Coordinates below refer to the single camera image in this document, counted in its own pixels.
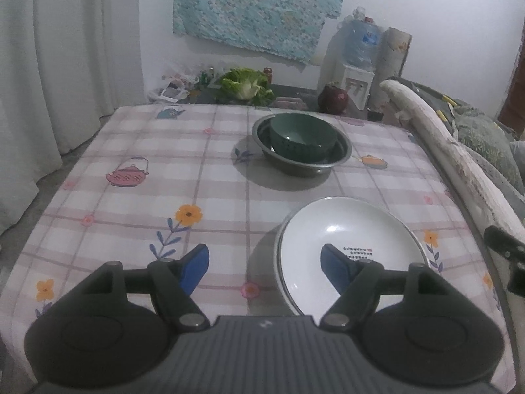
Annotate white ceramic plate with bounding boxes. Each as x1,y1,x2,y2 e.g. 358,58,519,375
275,196,429,318

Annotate deep steel bowl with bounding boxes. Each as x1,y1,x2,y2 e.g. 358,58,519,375
252,112,352,178

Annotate green ceramic bowl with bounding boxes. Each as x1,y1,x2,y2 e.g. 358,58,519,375
270,113,337,163

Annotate pink white sofa blanket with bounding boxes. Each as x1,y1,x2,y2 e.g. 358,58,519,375
380,80,524,241

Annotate green floral cushion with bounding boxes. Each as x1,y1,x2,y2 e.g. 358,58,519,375
454,106,524,194

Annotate brown wooden door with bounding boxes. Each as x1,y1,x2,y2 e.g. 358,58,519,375
498,38,525,136

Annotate plaid floral tablecloth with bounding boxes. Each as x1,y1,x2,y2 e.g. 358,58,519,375
1,105,510,377

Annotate white water dispenser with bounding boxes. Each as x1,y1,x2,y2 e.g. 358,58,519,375
341,64,375,110

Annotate red purple cabbage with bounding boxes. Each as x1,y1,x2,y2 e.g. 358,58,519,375
318,84,350,116

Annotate rolled floral mat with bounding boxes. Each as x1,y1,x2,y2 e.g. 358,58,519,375
368,28,412,112

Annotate blue water bottle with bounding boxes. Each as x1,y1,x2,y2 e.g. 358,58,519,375
343,17,383,71

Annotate green leafy cabbage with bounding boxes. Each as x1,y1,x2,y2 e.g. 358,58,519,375
216,68,275,107

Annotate white curtain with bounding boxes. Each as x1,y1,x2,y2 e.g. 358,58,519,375
1,0,145,229

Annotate red lidded jar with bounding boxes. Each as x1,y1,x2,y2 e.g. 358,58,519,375
263,67,272,84

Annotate blue patterned wall cloth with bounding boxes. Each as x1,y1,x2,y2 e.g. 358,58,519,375
173,0,344,63

